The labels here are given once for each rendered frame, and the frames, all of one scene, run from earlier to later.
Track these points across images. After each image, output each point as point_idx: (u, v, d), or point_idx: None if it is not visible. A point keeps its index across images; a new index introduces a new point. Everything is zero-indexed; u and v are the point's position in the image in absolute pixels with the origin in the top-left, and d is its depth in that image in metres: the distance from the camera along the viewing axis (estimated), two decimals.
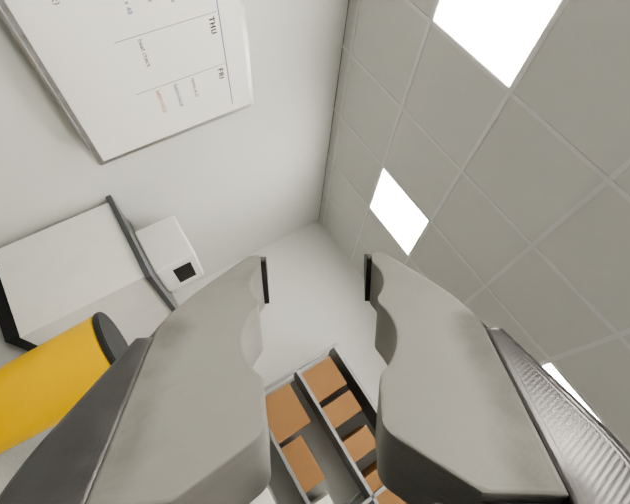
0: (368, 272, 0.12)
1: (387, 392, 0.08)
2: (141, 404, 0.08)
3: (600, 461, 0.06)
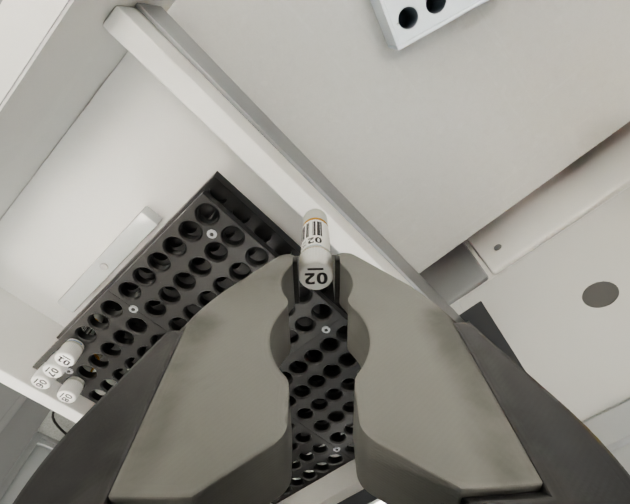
0: (337, 273, 0.12)
1: (363, 395, 0.08)
2: (168, 396, 0.08)
3: (569, 447, 0.07)
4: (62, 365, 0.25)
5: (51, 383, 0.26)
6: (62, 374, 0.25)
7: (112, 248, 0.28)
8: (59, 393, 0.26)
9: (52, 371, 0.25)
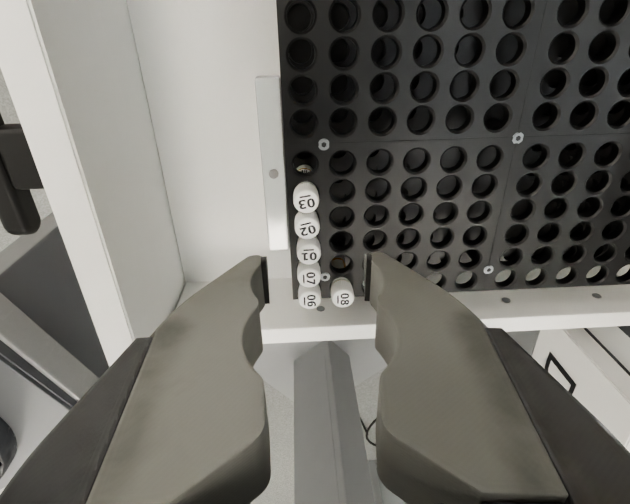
0: (368, 272, 0.12)
1: (387, 392, 0.08)
2: (141, 404, 0.08)
3: (600, 461, 0.06)
4: (312, 262, 0.21)
5: (319, 294, 0.22)
6: (320, 275, 0.21)
7: (264, 146, 0.24)
8: (334, 298, 0.22)
9: (309, 277, 0.21)
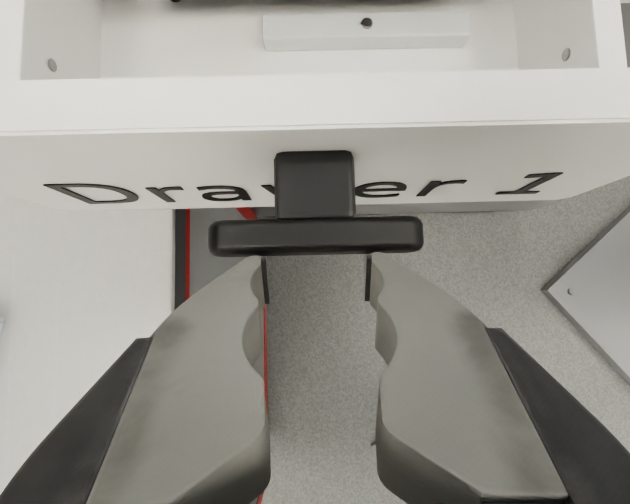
0: (368, 272, 0.12)
1: (387, 392, 0.08)
2: (141, 404, 0.08)
3: (600, 461, 0.06)
4: None
5: None
6: None
7: (334, 32, 0.21)
8: None
9: None
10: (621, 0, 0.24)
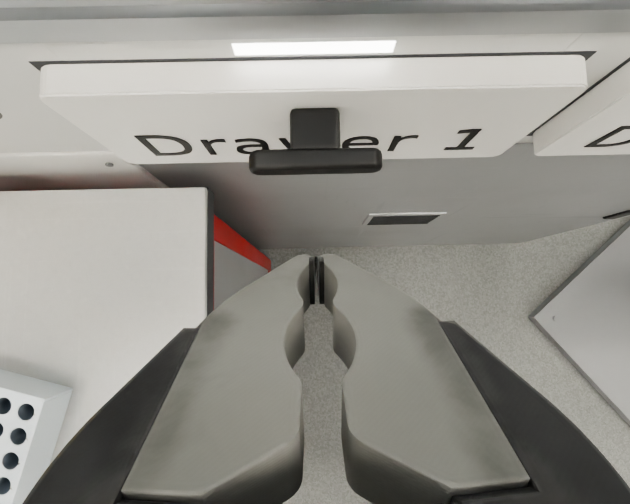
0: (321, 275, 0.12)
1: (350, 397, 0.08)
2: (182, 393, 0.08)
3: (554, 441, 0.07)
4: None
5: None
6: None
7: None
8: None
9: None
10: (553, 154, 0.32)
